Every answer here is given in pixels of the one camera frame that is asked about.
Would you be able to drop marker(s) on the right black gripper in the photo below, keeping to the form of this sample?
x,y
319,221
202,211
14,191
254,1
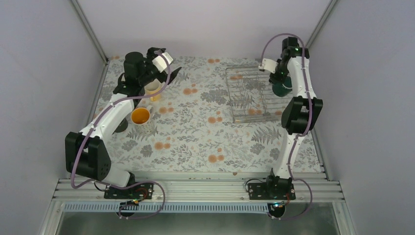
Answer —
x,y
279,79

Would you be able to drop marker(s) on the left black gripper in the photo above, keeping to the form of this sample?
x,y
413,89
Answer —
x,y
150,52

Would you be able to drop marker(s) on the dark green mug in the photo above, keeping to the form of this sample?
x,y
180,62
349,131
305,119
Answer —
x,y
281,89

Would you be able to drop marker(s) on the yellow white cup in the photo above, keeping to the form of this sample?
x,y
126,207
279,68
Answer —
x,y
152,88

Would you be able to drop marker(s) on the black matte mug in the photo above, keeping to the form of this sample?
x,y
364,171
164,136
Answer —
x,y
122,126

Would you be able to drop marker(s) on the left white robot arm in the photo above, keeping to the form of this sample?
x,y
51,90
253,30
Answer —
x,y
85,151

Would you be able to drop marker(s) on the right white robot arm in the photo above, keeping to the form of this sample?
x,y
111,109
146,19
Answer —
x,y
291,72

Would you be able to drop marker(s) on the floral patterned table mat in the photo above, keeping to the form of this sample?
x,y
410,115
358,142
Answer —
x,y
194,130

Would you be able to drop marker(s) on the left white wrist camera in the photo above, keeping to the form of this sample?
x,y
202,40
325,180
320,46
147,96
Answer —
x,y
161,61

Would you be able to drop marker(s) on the metal wire dish rack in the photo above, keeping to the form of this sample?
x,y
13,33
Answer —
x,y
251,97

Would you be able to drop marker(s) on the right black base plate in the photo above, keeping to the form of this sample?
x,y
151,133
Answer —
x,y
261,191

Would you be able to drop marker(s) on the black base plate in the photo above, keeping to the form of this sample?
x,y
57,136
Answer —
x,y
261,191
140,192

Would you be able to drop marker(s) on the aluminium mounting rail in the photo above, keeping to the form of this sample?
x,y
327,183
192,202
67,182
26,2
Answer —
x,y
208,187

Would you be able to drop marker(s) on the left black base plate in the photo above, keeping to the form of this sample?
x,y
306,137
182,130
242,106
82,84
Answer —
x,y
140,192

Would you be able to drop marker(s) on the slotted grey cable duct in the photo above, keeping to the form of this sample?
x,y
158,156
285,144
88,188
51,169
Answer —
x,y
169,207

